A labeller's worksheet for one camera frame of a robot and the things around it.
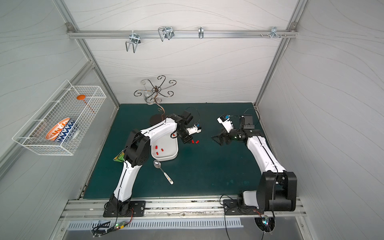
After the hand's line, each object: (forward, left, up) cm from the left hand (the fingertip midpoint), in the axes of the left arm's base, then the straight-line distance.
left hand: (190, 140), depth 95 cm
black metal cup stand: (+17, +20, +27) cm, 38 cm away
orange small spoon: (+8, +58, +29) cm, 65 cm away
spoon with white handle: (-15, +19, -3) cm, 25 cm away
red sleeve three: (+1, -4, -3) cm, 5 cm away
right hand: (-2, -17, +13) cm, 21 cm away
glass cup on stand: (+20, +27, +20) cm, 39 cm away
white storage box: (-6, +15, -1) cm, 16 cm away
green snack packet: (-13, +41, 0) cm, 43 cm away
